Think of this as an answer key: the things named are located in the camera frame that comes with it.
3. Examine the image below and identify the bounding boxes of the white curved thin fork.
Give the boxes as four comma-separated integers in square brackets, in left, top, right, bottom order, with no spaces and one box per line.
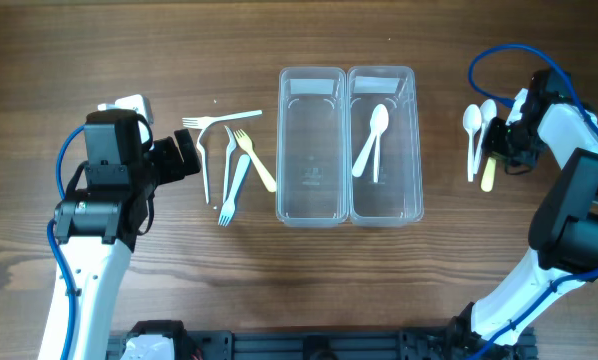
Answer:
[196,127,210,204]

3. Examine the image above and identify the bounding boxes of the white spoon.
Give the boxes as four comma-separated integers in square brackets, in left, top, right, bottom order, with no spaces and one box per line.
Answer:
[351,133,377,177]
[371,104,389,183]
[473,99,497,175]
[463,104,482,182]

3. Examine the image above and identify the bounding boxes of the yellow plastic spoon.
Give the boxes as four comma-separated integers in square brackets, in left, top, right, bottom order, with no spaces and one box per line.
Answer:
[481,157,497,193]

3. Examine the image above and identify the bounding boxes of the white fork horizontal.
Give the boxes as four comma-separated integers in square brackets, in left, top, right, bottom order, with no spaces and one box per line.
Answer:
[182,110,263,130]

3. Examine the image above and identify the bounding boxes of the white fork with narrow handle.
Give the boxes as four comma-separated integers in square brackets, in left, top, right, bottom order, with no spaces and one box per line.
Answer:
[222,125,237,202]

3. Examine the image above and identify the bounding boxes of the light blue plastic fork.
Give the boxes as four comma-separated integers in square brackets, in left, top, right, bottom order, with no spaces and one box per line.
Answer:
[218,154,251,227]

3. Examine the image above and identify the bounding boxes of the yellow plastic fork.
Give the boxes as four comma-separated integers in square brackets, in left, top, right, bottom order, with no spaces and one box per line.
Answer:
[234,129,277,193]

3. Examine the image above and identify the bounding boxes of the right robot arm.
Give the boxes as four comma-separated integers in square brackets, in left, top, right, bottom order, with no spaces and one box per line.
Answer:
[444,68,598,359]

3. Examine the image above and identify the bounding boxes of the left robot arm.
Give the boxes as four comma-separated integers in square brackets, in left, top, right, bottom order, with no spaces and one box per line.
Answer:
[39,109,200,359]

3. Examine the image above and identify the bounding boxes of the right clear plastic container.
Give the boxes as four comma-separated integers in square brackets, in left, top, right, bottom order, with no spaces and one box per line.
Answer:
[347,65,424,227]

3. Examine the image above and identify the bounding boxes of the clear plastic container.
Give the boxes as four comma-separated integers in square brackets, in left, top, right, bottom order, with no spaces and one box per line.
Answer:
[276,66,350,228]
[347,65,424,227]

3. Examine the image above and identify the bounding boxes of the left clear plastic container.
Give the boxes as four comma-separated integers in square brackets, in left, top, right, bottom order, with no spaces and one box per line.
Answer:
[276,66,350,228]

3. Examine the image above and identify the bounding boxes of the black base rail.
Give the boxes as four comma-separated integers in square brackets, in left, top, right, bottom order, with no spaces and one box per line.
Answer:
[106,319,538,360]

